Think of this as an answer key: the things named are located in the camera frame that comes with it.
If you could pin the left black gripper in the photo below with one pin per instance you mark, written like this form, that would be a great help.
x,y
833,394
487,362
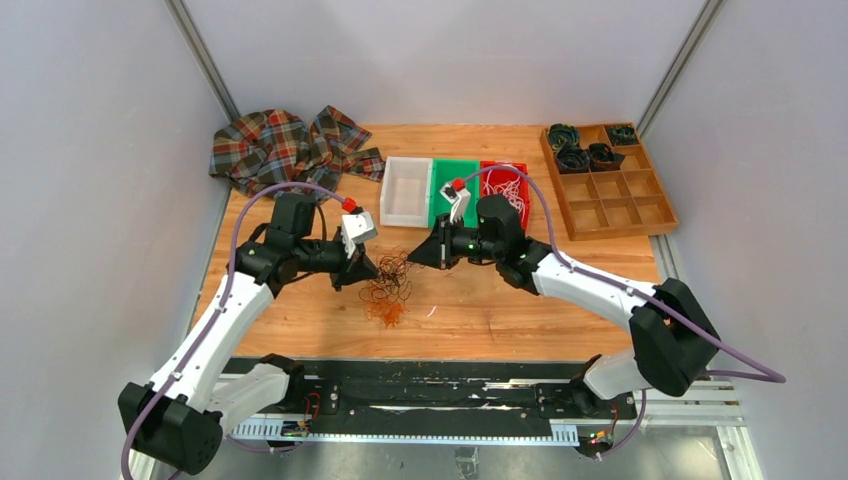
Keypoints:
x,y
357,268

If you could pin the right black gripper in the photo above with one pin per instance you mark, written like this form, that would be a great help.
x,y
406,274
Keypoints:
x,y
430,252

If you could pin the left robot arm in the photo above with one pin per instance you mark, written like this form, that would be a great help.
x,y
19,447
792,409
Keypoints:
x,y
181,416

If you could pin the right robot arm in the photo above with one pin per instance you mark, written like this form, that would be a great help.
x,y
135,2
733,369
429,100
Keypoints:
x,y
663,321

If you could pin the white plastic bin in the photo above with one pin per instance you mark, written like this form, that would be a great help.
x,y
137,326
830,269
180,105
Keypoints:
x,y
405,196

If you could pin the green plastic bin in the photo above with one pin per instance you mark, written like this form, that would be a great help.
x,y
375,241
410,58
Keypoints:
x,y
446,170

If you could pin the red plastic bin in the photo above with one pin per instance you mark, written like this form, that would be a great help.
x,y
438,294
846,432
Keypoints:
x,y
508,182

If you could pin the plaid cloth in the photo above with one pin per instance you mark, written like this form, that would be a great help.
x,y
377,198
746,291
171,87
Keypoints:
x,y
274,146

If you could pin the black coiled roll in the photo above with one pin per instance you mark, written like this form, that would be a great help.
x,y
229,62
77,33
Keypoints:
x,y
622,135
563,136
603,158
572,160

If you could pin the wooden compartment tray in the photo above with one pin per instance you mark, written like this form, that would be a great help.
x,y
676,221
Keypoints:
x,y
615,204

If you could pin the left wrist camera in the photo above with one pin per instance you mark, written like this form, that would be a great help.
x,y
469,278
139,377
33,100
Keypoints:
x,y
356,230

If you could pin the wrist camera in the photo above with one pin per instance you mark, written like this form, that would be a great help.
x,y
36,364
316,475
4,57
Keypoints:
x,y
458,196
356,230

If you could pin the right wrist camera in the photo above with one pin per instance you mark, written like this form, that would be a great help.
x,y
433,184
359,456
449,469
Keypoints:
x,y
458,196

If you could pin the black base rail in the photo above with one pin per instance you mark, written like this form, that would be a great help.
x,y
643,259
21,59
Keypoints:
x,y
473,404

